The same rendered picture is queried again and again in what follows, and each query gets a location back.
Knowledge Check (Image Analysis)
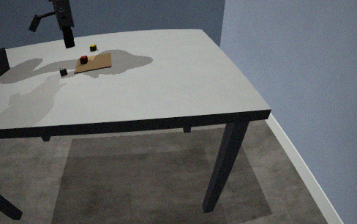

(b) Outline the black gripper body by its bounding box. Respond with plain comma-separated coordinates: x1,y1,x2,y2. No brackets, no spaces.
48,0,74,30

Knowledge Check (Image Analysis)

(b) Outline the white die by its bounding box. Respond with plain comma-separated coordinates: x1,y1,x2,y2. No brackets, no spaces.
59,67,67,77

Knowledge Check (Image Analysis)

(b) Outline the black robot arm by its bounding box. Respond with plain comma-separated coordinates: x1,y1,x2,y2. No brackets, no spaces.
29,11,55,32

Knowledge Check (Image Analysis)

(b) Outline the tan mat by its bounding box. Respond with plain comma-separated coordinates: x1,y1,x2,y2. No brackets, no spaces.
74,53,111,74

